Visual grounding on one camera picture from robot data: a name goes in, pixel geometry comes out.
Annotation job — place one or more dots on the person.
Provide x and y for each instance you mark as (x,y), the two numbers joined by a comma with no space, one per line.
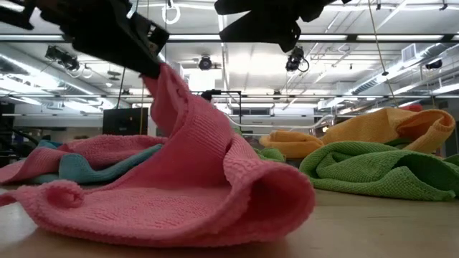
(206,95)

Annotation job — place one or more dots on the black monitor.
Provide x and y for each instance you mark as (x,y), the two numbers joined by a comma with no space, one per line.
(125,122)

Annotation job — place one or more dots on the white ceiling vent unit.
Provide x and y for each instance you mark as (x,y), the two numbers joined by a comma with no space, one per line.
(410,53)

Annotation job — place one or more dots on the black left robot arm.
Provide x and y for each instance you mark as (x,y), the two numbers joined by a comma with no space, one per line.
(7,136)

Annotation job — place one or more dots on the black ceiling dome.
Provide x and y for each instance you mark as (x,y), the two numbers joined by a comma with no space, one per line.
(434,64)

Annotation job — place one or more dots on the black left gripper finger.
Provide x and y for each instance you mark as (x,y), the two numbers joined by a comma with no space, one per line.
(16,10)
(122,50)

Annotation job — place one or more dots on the green microfiber towel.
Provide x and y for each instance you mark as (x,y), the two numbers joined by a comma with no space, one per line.
(376,172)
(272,154)

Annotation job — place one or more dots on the black overhead frame beam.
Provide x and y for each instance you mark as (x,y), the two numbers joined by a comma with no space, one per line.
(394,37)

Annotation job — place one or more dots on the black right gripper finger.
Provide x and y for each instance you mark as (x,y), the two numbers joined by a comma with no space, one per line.
(269,28)
(251,5)

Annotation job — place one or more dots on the orange microfiber towel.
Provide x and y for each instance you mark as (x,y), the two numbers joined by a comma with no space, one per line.
(290,143)
(369,129)

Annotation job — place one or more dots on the pink microfiber towel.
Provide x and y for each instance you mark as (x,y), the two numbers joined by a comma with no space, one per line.
(100,148)
(179,200)

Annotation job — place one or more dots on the red object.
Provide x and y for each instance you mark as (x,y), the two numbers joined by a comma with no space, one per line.
(412,107)

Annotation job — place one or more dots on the blue microfiber towel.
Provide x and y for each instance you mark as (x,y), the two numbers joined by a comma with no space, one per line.
(79,168)

